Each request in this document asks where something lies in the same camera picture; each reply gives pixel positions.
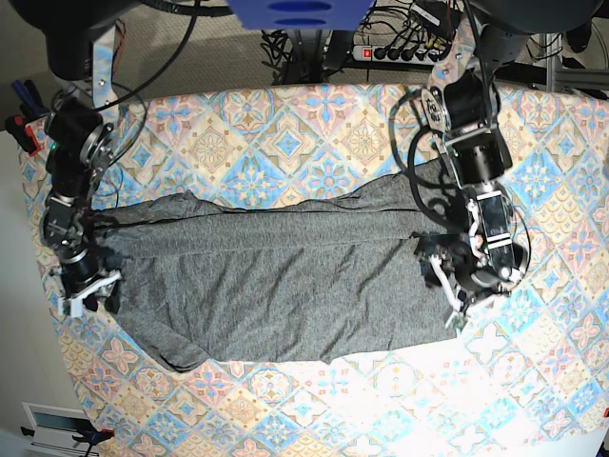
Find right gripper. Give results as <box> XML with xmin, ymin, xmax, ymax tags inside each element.
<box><xmin>49</xmin><ymin>251</ymin><xmax>122</xmax><ymax>318</ymax></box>

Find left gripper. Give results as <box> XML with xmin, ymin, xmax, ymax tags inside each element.
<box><xmin>411</xmin><ymin>231</ymin><xmax>512</xmax><ymax>331</ymax></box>

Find grey t-shirt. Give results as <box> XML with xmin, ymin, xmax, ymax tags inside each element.
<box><xmin>92</xmin><ymin>173</ymin><xmax>455</xmax><ymax>372</ymax></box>

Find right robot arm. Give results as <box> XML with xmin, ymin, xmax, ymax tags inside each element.
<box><xmin>11</xmin><ymin>1</ymin><xmax>156</xmax><ymax>317</ymax></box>

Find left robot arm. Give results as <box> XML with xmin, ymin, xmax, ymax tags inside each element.
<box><xmin>399</xmin><ymin>1</ymin><xmax>601</xmax><ymax>330</ymax></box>

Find black orange clamp lower left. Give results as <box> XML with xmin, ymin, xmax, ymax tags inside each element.
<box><xmin>21</xmin><ymin>427</ymin><xmax>114</xmax><ymax>456</ymax></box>

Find white floor vent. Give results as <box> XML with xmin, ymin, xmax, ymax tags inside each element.
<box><xmin>22</xmin><ymin>402</ymin><xmax>93</xmax><ymax>456</ymax></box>

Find patterned tablecloth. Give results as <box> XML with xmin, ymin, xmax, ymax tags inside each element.
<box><xmin>17</xmin><ymin>83</ymin><xmax>609</xmax><ymax>457</ymax></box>

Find red black clamp upper left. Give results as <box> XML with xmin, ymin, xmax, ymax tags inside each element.
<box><xmin>5</xmin><ymin>115</ymin><xmax>40</xmax><ymax>156</ymax></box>

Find white power strip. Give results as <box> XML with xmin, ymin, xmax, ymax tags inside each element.
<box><xmin>351</xmin><ymin>45</ymin><xmax>443</xmax><ymax>66</ymax></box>

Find blue black clamp handles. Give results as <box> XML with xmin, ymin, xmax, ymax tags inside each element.
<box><xmin>10</xmin><ymin>79</ymin><xmax>49</xmax><ymax>120</ymax></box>

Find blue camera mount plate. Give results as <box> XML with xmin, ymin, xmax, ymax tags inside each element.
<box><xmin>226</xmin><ymin>0</ymin><xmax>372</xmax><ymax>30</ymax></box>

